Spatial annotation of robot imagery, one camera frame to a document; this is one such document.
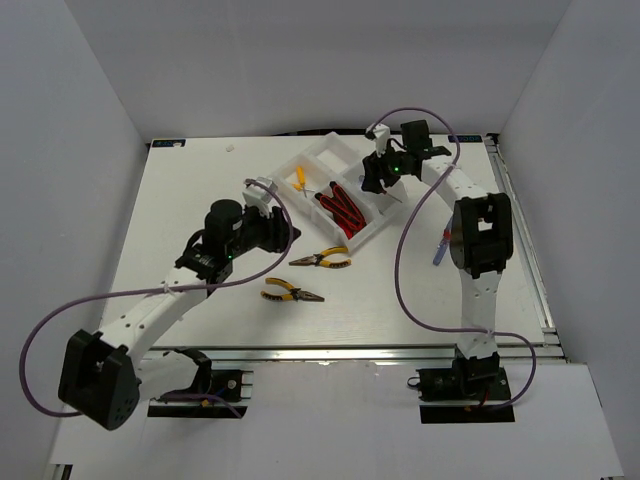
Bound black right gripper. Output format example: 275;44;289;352
361;140;411;195

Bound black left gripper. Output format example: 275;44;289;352
227;203;302;259

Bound yellow screwdriver short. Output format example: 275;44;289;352
291;183;316;193

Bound yellow screwdriver long shaft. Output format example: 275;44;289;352
296;166;308;198

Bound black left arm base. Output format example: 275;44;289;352
147;348;253;419

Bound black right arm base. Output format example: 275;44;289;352
406;368;516;425

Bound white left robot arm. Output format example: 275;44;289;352
58;199;301;430

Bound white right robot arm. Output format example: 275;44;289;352
361;120;514;399

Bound yellow pliers upper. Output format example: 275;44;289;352
288;246;352;269

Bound yellow pliers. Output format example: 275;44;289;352
288;246;352;269
260;277;325;303

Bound white compartment organizer tray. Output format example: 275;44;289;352
269;132;408;252

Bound yellow pliers lower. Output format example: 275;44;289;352
260;277;325;303

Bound blue label right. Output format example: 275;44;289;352
448;135;484;143

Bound blue label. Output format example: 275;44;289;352
151;139;186;148
448;135;484;143

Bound blue label left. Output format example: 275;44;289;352
151;139;186;148

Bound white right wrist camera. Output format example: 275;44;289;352
365;123;391;157

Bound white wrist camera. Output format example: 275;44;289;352
242;177;278;217
365;123;391;157

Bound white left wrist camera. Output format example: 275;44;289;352
242;177;278;217

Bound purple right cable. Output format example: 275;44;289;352
367;106;539;412

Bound aluminium rail front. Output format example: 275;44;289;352
143;342;566;362

